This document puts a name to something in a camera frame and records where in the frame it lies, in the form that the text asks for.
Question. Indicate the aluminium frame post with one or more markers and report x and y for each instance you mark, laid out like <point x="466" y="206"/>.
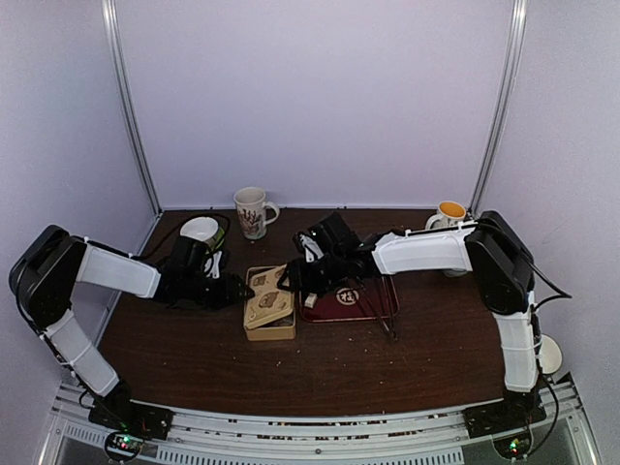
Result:
<point x="516" y="36"/>
<point x="110" y="17"/>

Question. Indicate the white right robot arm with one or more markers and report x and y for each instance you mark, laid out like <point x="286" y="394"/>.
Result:
<point x="503" y="270"/>

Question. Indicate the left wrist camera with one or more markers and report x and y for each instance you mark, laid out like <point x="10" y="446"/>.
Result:
<point x="215" y="263"/>

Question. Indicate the white mug yellow inside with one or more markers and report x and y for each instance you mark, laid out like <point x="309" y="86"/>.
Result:
<point x="448" y="214"/>

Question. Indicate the beige tin box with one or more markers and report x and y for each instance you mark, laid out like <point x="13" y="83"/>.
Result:
<point x="285" y="329"/>

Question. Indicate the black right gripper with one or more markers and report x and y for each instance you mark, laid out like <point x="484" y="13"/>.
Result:
<point x="299" y="281"/>

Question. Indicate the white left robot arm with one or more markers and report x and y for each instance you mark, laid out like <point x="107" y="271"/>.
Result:
<point x="43" y="281"/>

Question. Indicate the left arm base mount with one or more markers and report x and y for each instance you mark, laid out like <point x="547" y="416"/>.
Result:
<point x="142" y="421"/>

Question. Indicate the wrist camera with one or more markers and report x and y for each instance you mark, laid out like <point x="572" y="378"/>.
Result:
<point x="215" y="263"/>
<point x="307" y="245"/>

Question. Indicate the green saucer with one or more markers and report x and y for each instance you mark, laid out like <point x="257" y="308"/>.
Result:
<point x="217" y="240"/>

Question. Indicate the right aluminium frame post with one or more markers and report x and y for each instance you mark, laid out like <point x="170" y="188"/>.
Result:
<point x="516" y="36"/>

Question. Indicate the floral mug beige inside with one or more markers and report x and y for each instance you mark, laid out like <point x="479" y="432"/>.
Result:
<point x="255" y="212"/>

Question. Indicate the white bowl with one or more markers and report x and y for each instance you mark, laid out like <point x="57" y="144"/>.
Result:
<point x="200" y="229"/>

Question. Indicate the left aluminium frame post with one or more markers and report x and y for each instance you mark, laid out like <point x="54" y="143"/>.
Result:
<point x="110" y="17"/>

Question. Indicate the bear print tin lid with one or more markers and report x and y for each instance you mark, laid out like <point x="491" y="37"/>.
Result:
<point x="269" y="304"/>

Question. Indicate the metal front rail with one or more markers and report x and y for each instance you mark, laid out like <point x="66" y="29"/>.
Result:
<point x="440" y="436"/>

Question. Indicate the pale blue bowl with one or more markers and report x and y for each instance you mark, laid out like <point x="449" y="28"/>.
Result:
<point x="453" y="272"/>

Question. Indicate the metal tongs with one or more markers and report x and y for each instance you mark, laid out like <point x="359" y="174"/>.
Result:
<point x="375" y="297"/>

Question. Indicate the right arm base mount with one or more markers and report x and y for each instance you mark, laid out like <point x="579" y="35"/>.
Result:
<point x="499" y="417"/>

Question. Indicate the white cup near arm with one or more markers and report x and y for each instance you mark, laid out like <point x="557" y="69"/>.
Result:
<point x="550" y="355"/>

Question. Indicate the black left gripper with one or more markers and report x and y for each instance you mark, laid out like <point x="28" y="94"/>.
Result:
<point x="229" y="293"/>

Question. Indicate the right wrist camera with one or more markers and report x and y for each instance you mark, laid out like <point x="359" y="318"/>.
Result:
<point x="307" y="245"/>

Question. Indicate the red lacquer tray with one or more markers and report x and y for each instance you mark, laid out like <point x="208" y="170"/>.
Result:
<point x="341" y="306"/>

